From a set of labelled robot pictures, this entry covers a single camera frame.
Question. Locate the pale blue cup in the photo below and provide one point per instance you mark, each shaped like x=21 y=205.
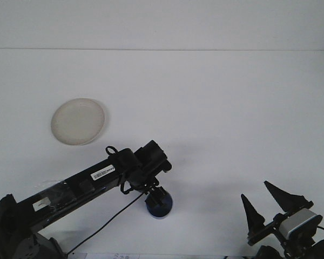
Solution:
x=166 y=211

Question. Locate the pale round plate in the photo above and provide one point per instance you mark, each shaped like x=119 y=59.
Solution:
x=78 y=121

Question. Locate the white printed paper sheet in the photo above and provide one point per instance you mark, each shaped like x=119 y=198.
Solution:
x=118 y=256

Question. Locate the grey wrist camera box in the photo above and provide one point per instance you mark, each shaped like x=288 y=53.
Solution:
x=299 y=222

